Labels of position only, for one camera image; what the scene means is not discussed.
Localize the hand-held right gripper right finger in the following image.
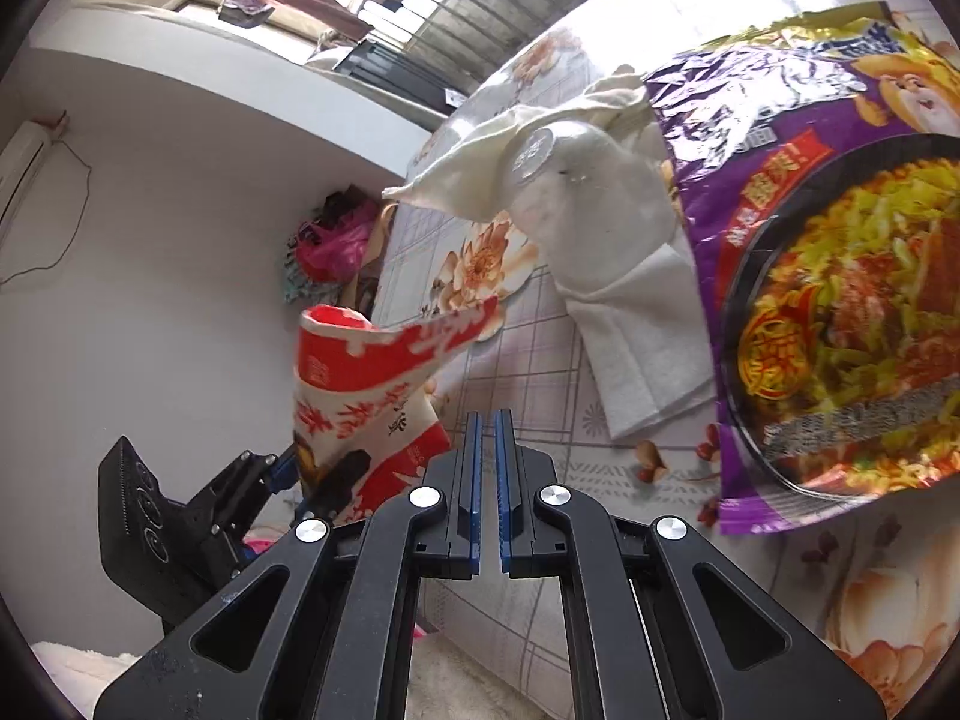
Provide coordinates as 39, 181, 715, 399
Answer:
493, 409, 890, 720

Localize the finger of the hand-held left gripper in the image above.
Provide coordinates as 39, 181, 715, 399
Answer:
225, 446, 301, 515
300, 451, 374, 530

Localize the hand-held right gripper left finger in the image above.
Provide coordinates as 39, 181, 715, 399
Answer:
94, 411, 482, 720

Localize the red snack packet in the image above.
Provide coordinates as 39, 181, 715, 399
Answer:
291, 296, 500, 530

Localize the white cloth towel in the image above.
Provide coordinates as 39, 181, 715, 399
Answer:
382, 64, 717, 442

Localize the clear plastic cup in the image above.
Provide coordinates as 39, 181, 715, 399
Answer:
504, 124, 672, 248

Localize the purple noodle packet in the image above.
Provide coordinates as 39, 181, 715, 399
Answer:
643, 1, 960, 537

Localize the floral table cover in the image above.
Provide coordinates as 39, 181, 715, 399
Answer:
371, 15, 960, 720

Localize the white fluffy rug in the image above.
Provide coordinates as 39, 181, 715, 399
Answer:
30, 641, 143, 698

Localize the pink plastic bag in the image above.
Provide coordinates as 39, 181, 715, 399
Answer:
296, 221, 372, 286

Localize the brown paper bag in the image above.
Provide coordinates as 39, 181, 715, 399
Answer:
352, 199, 398, 316

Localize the white air conditioner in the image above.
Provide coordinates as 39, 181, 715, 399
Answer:
0, 118, 57, 241

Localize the dark radiator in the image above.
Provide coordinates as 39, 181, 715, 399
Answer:
334, 37, 451, 117

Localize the metal window railing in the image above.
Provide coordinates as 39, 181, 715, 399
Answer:
352, 0, 646, 83

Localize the black wall cable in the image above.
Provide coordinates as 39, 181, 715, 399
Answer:
0, 139, 95, 286

